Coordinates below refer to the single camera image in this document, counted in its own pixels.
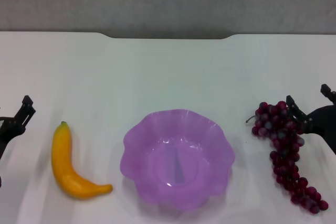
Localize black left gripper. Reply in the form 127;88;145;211
0;95;36;161

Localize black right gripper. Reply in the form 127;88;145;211
286;83;336;154

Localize dark red grape bunch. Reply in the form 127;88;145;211
246;100;329;215

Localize yellow banana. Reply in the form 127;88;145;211
51;121;113;200

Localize purple translucent scalloped bowl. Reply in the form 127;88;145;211
120;109;236;211

